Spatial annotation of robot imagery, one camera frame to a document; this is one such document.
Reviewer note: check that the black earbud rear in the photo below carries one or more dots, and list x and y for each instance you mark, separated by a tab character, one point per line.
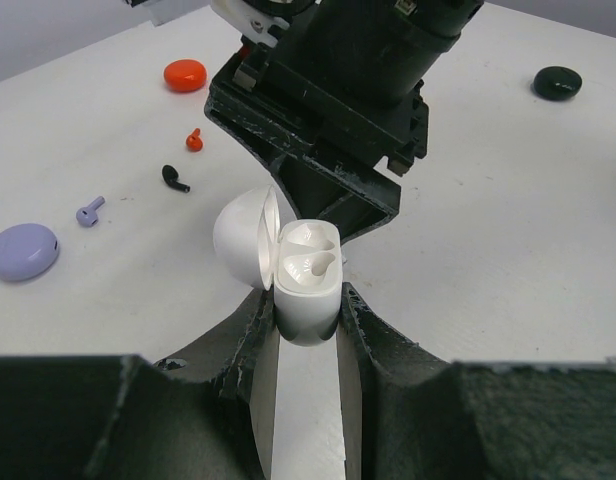
170	177

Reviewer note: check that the purple earbud charging case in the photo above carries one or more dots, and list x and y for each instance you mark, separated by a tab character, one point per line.
26	251

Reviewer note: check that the black earbud charging case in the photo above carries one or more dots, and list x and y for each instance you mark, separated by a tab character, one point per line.
557	83

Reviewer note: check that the orange earbud charging case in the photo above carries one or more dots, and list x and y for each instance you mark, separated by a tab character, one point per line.
185	75

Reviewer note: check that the orange earbud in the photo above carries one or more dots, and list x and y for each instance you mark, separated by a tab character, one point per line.
194	142

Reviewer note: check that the purple earbud near case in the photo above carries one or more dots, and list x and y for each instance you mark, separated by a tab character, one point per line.
87	216

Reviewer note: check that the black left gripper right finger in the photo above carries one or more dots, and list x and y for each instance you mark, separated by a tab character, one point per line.
407	414

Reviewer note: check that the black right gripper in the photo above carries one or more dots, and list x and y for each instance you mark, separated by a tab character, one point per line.
339	81

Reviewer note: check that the white earbud charging case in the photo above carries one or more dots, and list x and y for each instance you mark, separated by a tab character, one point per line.
299	262

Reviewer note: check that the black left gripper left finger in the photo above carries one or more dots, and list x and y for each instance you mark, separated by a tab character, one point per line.
205	412

